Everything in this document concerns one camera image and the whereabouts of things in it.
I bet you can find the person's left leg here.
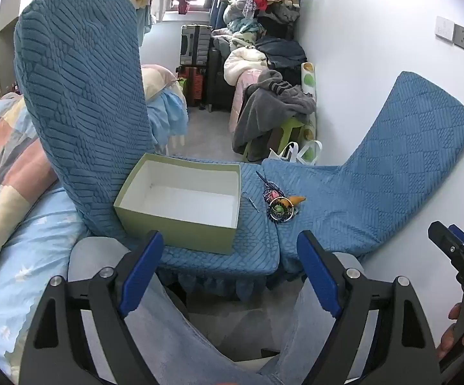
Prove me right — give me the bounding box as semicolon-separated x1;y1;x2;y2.
68;236;275;385

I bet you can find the green stool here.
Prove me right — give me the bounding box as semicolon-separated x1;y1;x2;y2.
242;117;310;162

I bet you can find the light blue blanket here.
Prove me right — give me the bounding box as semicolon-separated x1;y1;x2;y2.
145;87;189;147

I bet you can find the pink bed cover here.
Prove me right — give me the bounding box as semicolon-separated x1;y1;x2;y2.
228;68;265;126

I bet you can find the black suitcase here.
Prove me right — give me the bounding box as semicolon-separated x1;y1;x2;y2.
206;46;233;112

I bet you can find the red suitcase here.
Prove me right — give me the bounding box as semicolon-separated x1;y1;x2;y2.
183;66;209;107

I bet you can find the light blue floral bedsheet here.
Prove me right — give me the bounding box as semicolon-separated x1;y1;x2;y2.
0;190;93;381

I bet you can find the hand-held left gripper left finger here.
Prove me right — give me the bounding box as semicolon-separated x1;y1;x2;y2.
22;230;164;385

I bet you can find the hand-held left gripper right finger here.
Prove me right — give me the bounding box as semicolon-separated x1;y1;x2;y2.
297;230;443;385

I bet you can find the green cardboard box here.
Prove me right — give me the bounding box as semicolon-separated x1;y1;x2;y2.
113;153;242;256

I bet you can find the rolled mat with green dots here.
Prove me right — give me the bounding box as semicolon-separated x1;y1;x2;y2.
299;62;318;162

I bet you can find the white puffy jacket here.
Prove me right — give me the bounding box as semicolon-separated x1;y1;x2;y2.
223;46;269;87

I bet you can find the chair with checkered blue cover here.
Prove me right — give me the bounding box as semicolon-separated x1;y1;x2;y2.
262;71;464;281

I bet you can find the white tote bag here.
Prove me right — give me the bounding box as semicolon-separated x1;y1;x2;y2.
268;140;323;166

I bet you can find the person's leg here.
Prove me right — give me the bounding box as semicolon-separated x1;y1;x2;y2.
68;236;275;385
262;251;367;385

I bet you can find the cream pillow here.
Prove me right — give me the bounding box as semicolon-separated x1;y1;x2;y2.
141;64;177;102

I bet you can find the chair with ribbed blue cover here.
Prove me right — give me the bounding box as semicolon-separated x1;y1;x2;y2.
14;0;281;302

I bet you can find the grey suitcase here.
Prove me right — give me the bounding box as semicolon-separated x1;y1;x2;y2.
180;24;212;67

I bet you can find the grey blanket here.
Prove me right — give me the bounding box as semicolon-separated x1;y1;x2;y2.
232;70;317;155

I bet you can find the person's right hand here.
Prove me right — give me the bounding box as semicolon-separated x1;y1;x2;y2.
436;303;464;364

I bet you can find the white wall switch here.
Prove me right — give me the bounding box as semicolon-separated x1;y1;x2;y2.
435;15;456;42

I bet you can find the person's right leg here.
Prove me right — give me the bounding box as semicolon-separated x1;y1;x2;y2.
262;251;367;385

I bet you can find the black cord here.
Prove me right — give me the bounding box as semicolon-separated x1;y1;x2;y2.
255;171;281;193

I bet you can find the pile of dark clothes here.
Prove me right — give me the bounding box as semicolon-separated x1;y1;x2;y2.
212;0;309;86

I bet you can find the silver bangle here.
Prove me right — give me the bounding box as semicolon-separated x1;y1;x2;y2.
269;201;295;222

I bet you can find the patchwork quilt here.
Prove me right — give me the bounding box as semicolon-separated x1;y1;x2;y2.
0;92;61;289

